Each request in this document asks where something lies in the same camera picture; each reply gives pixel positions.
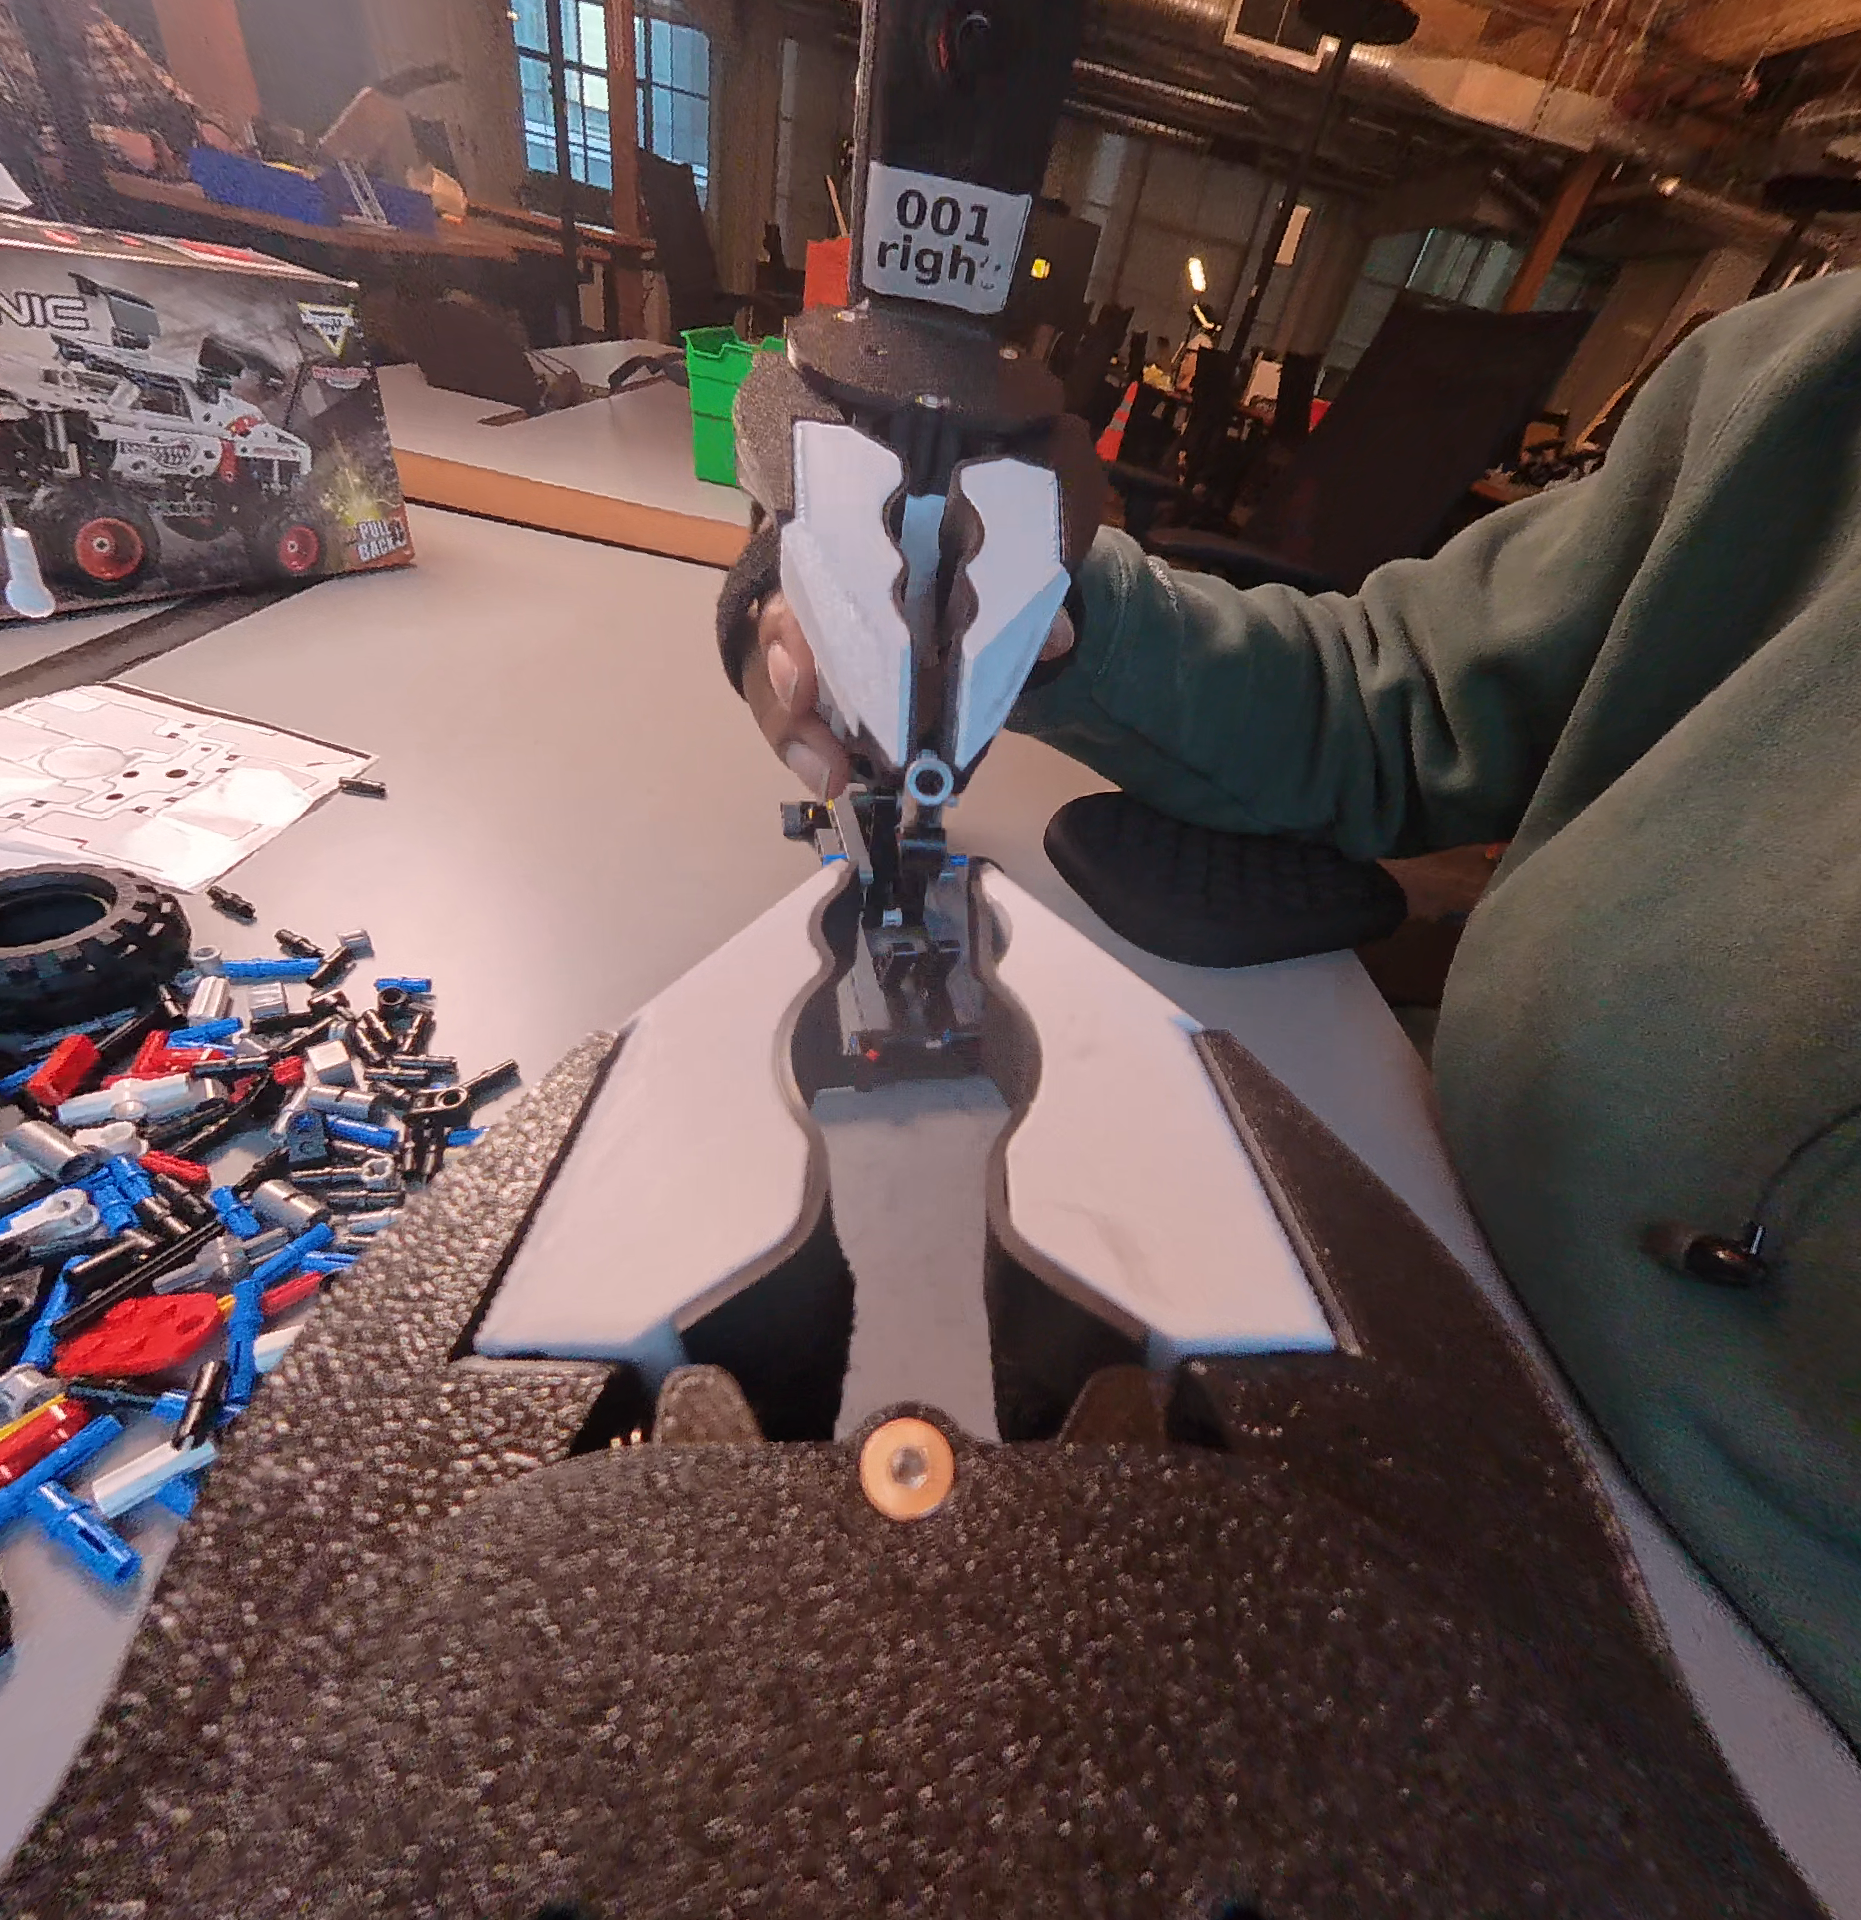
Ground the grey black toy chassis assembly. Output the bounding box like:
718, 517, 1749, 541
778, 786, 1011, 1087

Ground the person's right hand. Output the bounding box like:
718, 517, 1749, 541
750, 593, 856, 797

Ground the black toy tyre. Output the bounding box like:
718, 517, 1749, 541
0, 866, 195, 1052

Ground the toy truck box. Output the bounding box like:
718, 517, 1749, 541
0, 209, 419, 622

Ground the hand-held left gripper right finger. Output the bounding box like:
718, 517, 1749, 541
973, 856, 1341, 1374

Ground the black textured chair cushion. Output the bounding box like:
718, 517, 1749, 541
1042, 790, 1413, 970

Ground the small green bin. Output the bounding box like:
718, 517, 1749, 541
679, 327, 766, 487

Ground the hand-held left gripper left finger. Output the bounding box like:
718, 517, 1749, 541
468, 866, 856, 1369

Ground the grey desk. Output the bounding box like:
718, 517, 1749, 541
0, 500, 1861, 1920

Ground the window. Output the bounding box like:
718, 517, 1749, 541
515, 0, 715, 195

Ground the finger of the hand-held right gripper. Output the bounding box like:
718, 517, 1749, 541
928, 458, 1080, 768
778, 422, 921, 768

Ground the white sticker sheet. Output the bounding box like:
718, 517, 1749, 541
0, 681, 376, 895

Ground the black floor lamp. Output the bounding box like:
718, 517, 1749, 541
1230, 0, 1419, 409

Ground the grey table with wooden edge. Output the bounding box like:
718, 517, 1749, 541
375, 336, 759, 569

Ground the metal book stand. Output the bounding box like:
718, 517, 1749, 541
0, 448, 56, 620

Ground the wooden workbench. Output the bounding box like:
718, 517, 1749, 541
106, 144, 649, 268

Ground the pile of small toy parts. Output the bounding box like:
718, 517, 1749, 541
0, 927, 519, 1667

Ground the black office chair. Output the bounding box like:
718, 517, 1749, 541
1157, 293, 1598, 596

